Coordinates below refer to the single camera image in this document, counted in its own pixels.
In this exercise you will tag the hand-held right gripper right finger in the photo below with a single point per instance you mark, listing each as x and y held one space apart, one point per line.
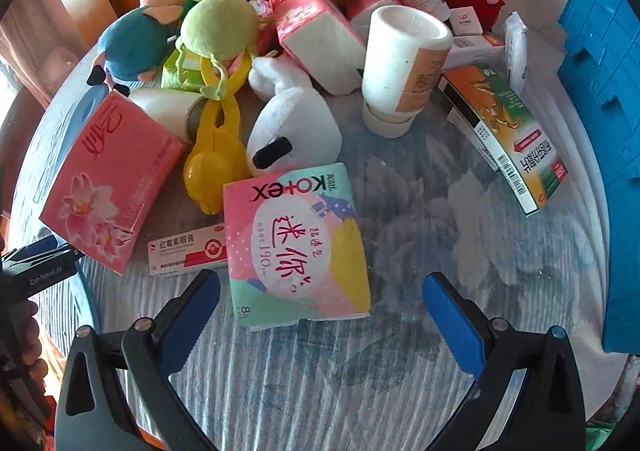
452 321

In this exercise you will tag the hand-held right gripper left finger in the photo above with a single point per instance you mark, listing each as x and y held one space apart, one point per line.
192 316

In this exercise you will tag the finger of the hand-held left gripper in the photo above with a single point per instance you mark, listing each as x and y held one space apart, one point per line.
35 248

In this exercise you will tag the pink flower tissue pack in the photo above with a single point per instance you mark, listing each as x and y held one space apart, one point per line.
105 171

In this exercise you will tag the colourful sanitary pad packet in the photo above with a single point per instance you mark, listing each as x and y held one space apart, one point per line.
295 251

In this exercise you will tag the blue plastic crate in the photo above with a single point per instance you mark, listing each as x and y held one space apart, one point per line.
610 131

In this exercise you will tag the white tube container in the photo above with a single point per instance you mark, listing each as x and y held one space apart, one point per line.
160 106

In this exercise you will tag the person's left hand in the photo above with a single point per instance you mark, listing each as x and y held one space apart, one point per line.
30 336

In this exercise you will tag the white red ointment box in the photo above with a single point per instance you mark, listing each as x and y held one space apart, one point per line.
185 251

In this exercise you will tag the yellow plastic toy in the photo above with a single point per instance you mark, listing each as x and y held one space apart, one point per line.
215 156

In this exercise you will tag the orange green medicine box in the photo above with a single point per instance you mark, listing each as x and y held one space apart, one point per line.
500 121

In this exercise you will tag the white plush toy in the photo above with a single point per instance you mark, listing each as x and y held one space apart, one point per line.
295 126

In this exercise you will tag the green wipes packet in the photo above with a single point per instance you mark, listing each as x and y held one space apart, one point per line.
175 71

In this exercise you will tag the pig plush blue body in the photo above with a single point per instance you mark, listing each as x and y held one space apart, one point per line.
130 41

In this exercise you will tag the flat white box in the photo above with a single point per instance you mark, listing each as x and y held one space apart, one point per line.
475 51

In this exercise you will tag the white wipes packet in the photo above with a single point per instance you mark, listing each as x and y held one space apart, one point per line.
515 51

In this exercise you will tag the white bottle orange label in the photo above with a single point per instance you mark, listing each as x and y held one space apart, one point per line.
400 46

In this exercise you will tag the pale green plush toy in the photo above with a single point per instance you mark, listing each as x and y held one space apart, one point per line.
215 26

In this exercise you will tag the small white box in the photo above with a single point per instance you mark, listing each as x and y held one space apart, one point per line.
465 21

